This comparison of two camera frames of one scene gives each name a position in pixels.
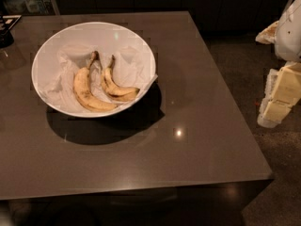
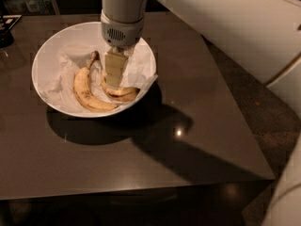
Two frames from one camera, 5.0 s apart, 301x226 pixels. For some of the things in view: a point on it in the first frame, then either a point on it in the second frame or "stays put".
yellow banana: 113,89 stays put
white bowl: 95,69 stays put
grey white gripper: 289,35 -> 122,32
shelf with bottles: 28,0 stays put
